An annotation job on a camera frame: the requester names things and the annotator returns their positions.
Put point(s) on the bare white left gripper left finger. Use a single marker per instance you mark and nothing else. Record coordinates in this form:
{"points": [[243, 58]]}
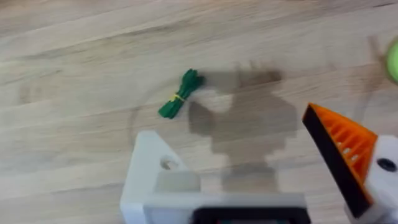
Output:
{"points": [[146, 174]]}

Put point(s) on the green disc with holes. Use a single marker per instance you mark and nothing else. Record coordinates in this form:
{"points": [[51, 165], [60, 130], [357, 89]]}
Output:
{"points": [[393, 61]]}

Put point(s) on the white orange left gripper right finger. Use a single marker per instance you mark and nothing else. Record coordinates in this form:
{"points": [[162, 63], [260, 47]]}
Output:
{"points": [[357, 161]]}

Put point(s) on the green toy vegetable bundle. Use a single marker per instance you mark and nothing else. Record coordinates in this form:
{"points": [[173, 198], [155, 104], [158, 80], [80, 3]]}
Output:
{"points": [[180, 94]]}

